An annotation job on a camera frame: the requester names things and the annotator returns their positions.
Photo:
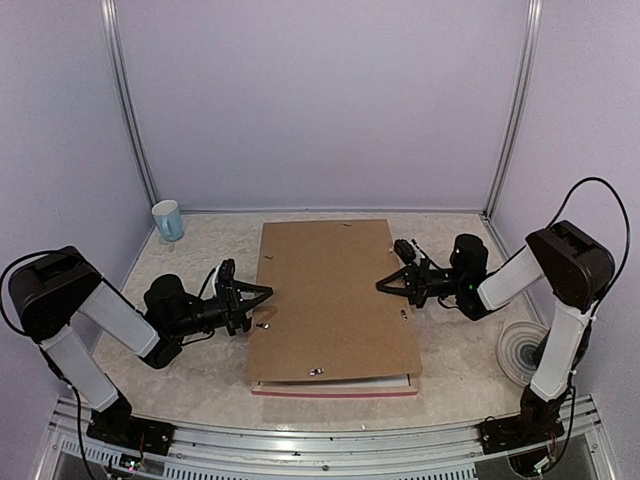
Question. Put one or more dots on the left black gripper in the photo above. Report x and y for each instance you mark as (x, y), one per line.
(233, 308)

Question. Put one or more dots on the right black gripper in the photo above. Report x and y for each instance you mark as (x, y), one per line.
(418, 283)

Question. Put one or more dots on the brown cardboard backing board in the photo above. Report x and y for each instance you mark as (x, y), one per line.
(326, 320)

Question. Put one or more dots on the pink wooden picture frame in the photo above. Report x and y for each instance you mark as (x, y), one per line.
(339, 394)

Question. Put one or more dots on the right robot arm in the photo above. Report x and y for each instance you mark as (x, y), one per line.
(574, 268)

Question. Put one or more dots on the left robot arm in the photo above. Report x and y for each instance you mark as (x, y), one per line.
(50, 289)

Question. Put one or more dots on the light blue mug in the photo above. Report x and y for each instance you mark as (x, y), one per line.
(167, 217)

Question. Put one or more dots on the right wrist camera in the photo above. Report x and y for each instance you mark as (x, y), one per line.
(408, 252)

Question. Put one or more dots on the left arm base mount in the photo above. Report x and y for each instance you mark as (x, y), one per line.
(116, 425)

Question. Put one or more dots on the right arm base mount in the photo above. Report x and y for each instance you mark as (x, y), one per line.
(537, 421)

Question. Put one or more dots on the front aluminium rail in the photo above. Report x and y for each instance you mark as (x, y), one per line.
(454, 451)

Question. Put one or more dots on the right aluminium corner post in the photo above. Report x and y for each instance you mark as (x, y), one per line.
(517, 107)

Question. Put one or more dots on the aluminium corner post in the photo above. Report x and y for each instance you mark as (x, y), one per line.
(517, 107)
(110, 22)

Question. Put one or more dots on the left aluminium corner post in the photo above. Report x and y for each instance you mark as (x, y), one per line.
(110, 22)

